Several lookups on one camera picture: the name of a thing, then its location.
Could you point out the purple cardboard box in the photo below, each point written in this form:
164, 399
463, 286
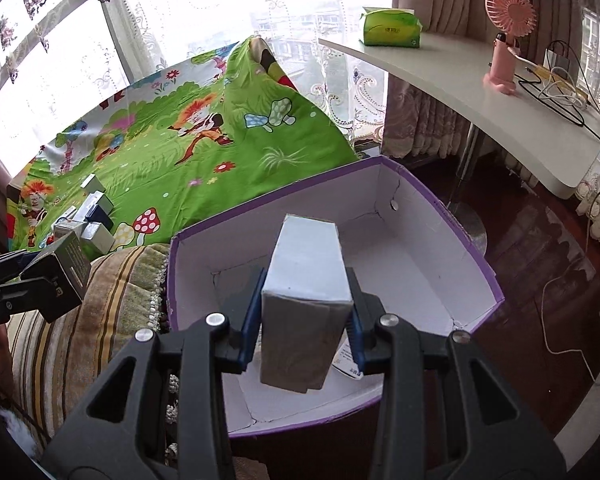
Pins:
420, 260

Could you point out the thin white text-printed box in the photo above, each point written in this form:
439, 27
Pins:
66, 220

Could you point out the tall grey-white carton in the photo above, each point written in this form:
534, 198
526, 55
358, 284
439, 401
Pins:
302, 280

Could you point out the small white square box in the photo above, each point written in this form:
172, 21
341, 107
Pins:
92, 183

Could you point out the green cartoon printed blanket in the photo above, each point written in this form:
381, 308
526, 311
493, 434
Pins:
180, 170

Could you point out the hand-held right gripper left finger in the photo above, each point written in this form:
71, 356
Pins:
254, 310

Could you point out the white lace curtain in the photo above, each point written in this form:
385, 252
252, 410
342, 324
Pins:
145, 25

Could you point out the white fluffy fabric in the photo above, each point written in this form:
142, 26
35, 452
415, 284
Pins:
17, 432

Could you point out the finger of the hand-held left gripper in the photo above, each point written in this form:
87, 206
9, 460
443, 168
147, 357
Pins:
25, 295
20, 258

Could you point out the large white silver-print box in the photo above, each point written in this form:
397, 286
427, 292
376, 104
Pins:
97, 237

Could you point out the striped plush sofa cushion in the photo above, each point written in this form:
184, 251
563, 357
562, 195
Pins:
105, 300

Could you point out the brown drape curtain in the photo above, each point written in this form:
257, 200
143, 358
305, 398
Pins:
430, 110

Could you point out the pink handheld fan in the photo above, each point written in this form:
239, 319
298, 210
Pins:
502, 60

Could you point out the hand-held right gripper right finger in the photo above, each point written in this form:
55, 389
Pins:
354, 320

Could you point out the white printed paper slip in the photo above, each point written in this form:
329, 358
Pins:
347, 360

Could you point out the dark grey carton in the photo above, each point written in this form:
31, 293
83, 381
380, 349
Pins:
70, 260

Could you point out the white curved desk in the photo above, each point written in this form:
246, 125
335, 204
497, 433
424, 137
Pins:
455, 90

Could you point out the green tissue pack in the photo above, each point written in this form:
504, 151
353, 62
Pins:
390, 27

